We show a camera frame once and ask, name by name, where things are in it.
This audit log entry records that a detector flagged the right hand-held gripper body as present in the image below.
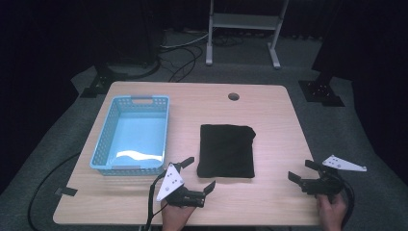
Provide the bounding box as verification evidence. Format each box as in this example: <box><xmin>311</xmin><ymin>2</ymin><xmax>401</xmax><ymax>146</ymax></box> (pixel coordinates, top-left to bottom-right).
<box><xmin>300</xmin><ymin>154</ymin><xmax>368</xmax><ymax>197</ymax></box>

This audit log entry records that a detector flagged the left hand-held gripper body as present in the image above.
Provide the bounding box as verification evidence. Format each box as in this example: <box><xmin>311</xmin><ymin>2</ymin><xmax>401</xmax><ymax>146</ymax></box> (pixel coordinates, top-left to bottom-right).
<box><xmin>156</xmin><ymin>163</ymin><xmax>207</xmax><ymax>208</ymax></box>

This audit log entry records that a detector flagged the black cloth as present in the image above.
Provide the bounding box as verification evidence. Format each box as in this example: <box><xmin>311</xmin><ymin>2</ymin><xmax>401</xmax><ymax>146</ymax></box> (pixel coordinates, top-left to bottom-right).
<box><xmin>195</xmin><ymin>123</ymin><xmax>257</xmax><ymax>179</ymax></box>

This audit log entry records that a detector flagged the light blue plastic basket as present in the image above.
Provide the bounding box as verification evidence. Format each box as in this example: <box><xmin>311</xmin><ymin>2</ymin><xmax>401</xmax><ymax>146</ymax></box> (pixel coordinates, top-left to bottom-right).
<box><xmin>89</xmin><ymin>94</ymin><xmax>170</xmax><ymax>177</ymax></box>

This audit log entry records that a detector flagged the person's left hand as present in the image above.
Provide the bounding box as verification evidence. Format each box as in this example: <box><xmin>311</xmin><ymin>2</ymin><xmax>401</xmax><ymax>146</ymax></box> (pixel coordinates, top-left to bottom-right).
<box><xmin>160</xmin><ymin>198</ymin><xmax>197</xmax><ymax>231</ymax></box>

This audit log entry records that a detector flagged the person's right hand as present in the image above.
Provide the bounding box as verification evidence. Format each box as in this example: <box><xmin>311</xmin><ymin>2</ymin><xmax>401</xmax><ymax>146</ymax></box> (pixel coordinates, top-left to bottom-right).
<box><xmin>316</xmin><ymin>192</ymin><xmax>349</xmax><ymax>231</ymax></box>

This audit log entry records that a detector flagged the black stand base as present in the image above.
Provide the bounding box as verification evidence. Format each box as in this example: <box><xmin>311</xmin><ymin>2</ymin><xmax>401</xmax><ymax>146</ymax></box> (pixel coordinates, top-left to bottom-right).
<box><xmin>79</xmin><ymin>63</ymin><xmax>129</xmax><ymax>99</ymax></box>
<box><xmin>297</xmin><ymin>72</ymin><xmax>346</xmax><ymax>108</ymax></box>

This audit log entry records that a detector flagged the black tape strip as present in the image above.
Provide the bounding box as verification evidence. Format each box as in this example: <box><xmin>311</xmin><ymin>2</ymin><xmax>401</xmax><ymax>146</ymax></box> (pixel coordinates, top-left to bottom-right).
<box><xmin>54</xmin><ymin>186</ymin><xmax>79</xmax><ymax>197</ymax></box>

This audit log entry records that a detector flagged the white metal stand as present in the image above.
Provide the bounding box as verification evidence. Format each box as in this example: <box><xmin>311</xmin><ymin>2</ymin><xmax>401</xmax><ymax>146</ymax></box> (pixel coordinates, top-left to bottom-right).
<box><xmin>205</xmin><ymin>0</ymin><xmax>291</xmax><ymax>70</ymax></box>

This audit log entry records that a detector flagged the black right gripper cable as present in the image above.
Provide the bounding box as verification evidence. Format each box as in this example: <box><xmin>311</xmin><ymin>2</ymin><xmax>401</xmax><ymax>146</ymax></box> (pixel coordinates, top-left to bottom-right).
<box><xmin>333</xmin><ymin>172</ymin><xmax>356</xmax><ymax>229</ymax></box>

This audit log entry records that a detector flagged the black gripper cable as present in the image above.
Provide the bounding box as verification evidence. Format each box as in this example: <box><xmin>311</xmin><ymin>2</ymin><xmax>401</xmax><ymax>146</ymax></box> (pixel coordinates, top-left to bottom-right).
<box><xmin>333</xmin><ymin>172</ymin><xmax>356</xmax><ymax>229</ymax></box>
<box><xmin>143</xmin><ymin>169</ymin><xmax>168</xmax><ymax>231</ymax></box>

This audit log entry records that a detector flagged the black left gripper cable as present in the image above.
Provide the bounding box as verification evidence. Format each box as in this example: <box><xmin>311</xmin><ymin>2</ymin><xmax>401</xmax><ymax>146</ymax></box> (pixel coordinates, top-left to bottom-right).
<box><xmin>143</xmin><ymin>169</ymin><xmax>168</xmax><ymax>231</ymax></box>

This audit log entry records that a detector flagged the bundle of floor cables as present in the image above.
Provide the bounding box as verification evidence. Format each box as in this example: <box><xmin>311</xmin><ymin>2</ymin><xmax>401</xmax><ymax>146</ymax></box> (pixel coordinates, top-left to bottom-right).
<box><xmin>158</xmin><ymin>30</ymin><xmax>244</xmax><ymax>84</ymax></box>

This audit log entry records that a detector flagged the black floor cable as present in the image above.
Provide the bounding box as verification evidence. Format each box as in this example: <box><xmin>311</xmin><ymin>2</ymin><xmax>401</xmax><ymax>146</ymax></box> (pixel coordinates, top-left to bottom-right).
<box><xmin>26</xmin><ymin>151</ymin><xmax>82</xmax><ymax>231</ymax></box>

